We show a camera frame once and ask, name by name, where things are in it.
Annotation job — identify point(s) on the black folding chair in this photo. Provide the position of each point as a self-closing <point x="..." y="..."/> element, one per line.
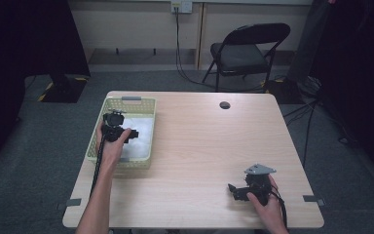
<point x="240" y="57"/>

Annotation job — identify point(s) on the white wall socket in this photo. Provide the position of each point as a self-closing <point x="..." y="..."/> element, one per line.
<point x="181" y="6"/>

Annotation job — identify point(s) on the white towel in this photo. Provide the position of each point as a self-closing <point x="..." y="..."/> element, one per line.
<point x="141" y="143"/>

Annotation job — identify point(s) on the person's left hand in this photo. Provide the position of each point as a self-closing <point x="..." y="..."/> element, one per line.
<point x="110" y="152"/>

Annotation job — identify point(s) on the black stand base yellow tape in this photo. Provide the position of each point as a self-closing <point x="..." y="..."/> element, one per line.
<point x="65" y="91"/>

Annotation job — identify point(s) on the grey tape strip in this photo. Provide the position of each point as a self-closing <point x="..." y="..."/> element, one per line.
<point x="311" y="199"/>
<point x="71" y="203"/>

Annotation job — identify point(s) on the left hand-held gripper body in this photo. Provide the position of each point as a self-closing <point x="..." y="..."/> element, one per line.
<point x="113" y="125"/>

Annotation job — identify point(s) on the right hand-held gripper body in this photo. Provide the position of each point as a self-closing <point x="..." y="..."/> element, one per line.
<point x="258" y="183"/>

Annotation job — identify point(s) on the dark curtain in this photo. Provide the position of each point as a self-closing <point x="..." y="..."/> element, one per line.
<point x="19" y="48"/>
<point x="357" y="65"/>

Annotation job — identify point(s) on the yellow plastic basket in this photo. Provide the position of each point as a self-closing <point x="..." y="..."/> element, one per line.
<point x="142" y="105"/>

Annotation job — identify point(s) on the person's right hand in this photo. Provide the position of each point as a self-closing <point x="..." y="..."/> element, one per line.
<point x="269" y="211"/>

